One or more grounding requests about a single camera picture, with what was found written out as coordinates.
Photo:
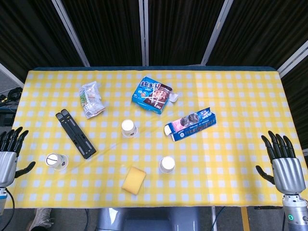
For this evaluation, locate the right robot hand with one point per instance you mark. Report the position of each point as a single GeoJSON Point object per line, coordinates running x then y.
{"type": "Point", "coordinates": [287, 173]}

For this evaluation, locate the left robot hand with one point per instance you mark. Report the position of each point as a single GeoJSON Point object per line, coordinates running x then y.
{"type": "Point", "coordinates": [7, 166]}

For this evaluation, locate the paper cup with line mark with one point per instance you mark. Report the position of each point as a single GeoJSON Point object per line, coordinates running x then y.
{"type": "Point", "coordinates": [56, 162]}

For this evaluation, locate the white floral paper cup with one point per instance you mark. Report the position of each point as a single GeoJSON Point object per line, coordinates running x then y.
{"type": "Point", "coordinates": [167, 164]}
{"type": "Point", "coordinates": [128, 128]}

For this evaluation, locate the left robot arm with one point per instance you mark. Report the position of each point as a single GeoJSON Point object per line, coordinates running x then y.
{"type": "Point", "coordinates": [2, 199]}

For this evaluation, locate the black equipment box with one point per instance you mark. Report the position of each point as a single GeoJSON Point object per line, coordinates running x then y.
{"type": "Point", "coordinates": [6, 118]}

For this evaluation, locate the beige shoe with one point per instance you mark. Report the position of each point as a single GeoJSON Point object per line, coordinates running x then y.
{"type": "Point", "coordinates": [41, 219]}

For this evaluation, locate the yellow checked tablecloth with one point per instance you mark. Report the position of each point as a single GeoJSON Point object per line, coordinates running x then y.
{"type": "Point", "coordinates": [216, 168]}

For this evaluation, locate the black folding stand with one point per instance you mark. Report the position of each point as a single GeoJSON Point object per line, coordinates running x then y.
{"type": "Point", "coordinates": [75, 134]}

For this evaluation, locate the grey table leg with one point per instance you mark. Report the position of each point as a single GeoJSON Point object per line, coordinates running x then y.
{"type": "Point", "coordinates": [213, 219]}

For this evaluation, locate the crumpled snack bag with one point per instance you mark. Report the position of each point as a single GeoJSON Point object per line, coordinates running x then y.
{"type": "Point", "coordinates": [92, 101]}

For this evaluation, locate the blue Oreo box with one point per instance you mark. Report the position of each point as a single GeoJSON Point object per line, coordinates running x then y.
{"type": "Point", "coordinates": [190, 125]}

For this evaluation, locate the yellow sponge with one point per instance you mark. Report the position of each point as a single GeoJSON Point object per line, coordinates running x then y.
{"type": "Point", "coordinates": [133, 180]}

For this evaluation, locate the grey robot torso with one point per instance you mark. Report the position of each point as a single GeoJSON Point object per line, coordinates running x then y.
{"type": "Point", "coordinates": [146, 220]}

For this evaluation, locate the blue chocolate cookie box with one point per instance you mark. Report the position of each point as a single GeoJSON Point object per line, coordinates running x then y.
{"type": "Point", "coordinates": [150, 96]}

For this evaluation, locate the white partition frame post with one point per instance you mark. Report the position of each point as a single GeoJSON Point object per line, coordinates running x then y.
{"type": "Point", "coordinates": [215, 33]}
{"type": "Point", "coordinates": [71, 33]}
{"type": "Point", "coordinates": [10, 74]}
{"type": "Point", "coordinates": [292, 57]}
{"type": "Point", "coordinates": [144, 33]}

